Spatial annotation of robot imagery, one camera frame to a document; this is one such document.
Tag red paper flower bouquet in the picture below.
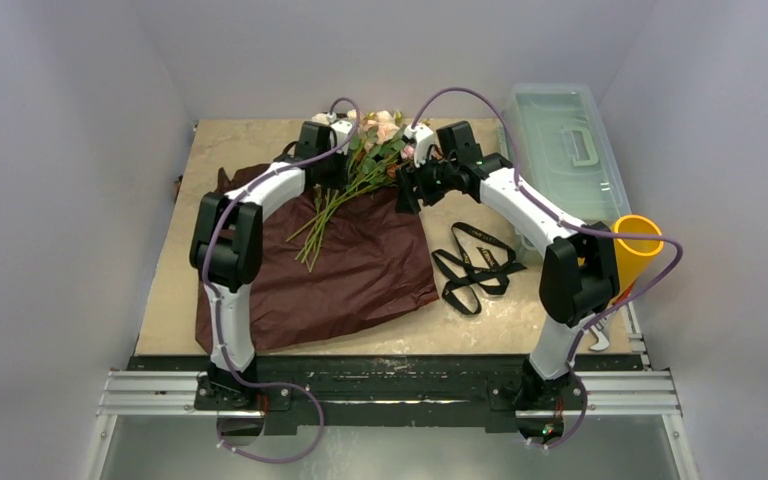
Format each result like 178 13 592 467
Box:
288 110 409 270

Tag dark red wrapping paper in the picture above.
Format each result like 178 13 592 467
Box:
194 164 441 354

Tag black printed ribbon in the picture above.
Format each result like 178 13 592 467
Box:
431 222 527 316

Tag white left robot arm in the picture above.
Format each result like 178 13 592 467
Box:
189 115 357 409

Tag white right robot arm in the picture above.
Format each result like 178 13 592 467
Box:
396 121 620 407

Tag yellow cylinder vase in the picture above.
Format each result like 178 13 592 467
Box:
611 214 664 305

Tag clear plastic storage box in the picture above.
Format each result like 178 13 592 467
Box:
497 83 631 225

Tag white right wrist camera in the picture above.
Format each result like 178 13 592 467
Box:
402 123 435 168

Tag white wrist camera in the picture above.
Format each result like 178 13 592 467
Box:
402 123 435 168
329 118 356 155

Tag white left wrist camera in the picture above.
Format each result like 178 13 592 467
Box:
329 118 356 155

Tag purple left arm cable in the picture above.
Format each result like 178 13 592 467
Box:
199 97 362 466

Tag black table edge rail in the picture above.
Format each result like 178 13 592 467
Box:
127 355 642 435

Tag aluminium frame rail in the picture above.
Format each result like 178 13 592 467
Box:
97 372 681 419

